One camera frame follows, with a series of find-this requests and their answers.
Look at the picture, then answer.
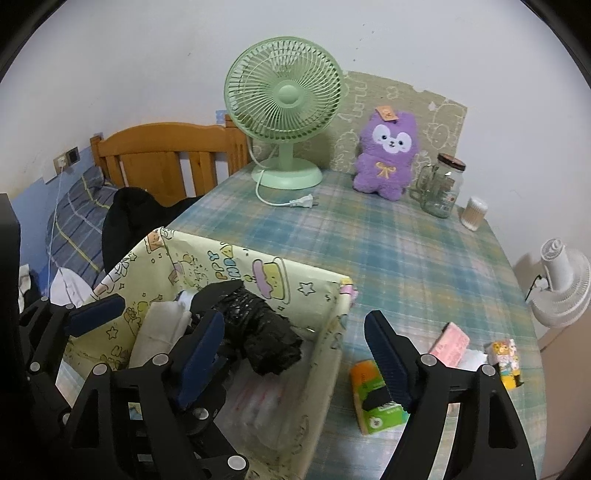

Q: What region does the white standing fan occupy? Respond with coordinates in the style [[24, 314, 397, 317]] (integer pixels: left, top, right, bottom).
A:
[[526, 237, 591, 329]]

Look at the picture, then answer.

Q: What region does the white plastic wrapper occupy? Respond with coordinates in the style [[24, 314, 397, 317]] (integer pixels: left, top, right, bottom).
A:
[[459, 348, 489, 372]]

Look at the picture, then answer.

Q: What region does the plaid tablecloth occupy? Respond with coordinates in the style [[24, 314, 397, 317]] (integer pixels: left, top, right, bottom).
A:
[[164, 171, 548, 480]]

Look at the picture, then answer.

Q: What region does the cartoon print tissue packet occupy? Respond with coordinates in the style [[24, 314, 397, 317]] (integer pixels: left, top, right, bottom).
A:
[[485, 338, 525, 391]]

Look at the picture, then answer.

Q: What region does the black garment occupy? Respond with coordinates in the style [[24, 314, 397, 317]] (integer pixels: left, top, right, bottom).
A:
[[102, 186, 206, 278]]

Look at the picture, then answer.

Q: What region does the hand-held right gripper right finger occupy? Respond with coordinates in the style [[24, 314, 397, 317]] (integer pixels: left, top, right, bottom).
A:
[[364, 310, 539, 480]]

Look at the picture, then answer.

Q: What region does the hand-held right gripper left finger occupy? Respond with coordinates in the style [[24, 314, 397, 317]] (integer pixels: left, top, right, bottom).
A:
[[68, 310, 226, 480]]

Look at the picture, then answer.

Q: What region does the green orange tissue packet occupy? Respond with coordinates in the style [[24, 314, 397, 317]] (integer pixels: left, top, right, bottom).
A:
[[350, 360, 411, 435]]

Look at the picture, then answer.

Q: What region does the grey white cloth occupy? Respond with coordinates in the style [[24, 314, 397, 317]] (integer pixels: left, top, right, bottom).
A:
[[18, 264, 38, 305]]

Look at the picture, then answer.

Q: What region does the dark bag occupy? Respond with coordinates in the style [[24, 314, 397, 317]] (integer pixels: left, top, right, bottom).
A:
[[217, 281, 304, 377]]

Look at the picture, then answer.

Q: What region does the clear glass mug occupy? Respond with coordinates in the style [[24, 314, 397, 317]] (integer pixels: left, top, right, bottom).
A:
[[410, 164, 437, 204]]

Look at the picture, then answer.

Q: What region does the purple plush toy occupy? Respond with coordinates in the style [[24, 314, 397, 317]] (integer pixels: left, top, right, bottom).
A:
[[353, 108, 421, 201]]

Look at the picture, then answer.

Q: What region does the white garment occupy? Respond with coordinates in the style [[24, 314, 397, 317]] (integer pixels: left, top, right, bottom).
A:
[[50, 267, 95, 308]]

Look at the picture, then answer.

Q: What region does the yellow printed storage box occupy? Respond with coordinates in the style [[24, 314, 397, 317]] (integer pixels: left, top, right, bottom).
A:
[[55, 226, 358, 478]]

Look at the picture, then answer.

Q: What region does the green desk fan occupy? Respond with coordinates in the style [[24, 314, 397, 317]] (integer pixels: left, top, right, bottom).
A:
[[224, 37, 345, 190]]

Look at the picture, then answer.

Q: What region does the cotton swab container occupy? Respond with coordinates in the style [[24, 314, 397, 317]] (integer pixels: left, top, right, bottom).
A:
[[459, 196, 488, 232]]

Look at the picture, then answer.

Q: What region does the blue plaid pillow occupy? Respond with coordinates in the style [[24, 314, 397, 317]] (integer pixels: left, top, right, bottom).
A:
[[46, 164, 121, 287]]

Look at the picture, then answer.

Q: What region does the wall socket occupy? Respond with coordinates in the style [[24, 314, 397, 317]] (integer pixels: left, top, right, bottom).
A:
[[53, 145, 81, 171]]

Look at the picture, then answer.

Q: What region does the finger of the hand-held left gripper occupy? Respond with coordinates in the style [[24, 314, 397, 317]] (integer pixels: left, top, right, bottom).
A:
[[185, 281, 251, 480], [19, 295, 126, 441]]

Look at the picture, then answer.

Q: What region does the pink packet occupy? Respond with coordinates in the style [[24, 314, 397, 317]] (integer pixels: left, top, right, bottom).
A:
[[428, 323, 471, 370]]

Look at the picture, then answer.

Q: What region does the shiny plastic packet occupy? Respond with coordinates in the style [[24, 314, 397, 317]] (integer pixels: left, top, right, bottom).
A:
[[217, 378, 315, 453]]

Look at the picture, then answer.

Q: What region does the beige door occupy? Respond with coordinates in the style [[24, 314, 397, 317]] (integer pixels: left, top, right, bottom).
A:
[[536, 323, 591, 480]]

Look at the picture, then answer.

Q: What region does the glass jar brown lid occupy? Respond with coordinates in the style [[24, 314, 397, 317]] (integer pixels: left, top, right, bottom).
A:
[[422, 154, 466, 219]]

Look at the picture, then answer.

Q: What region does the desk fan power cable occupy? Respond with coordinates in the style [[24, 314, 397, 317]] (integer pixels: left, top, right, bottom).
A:
[[249, 138, 320, 209]]

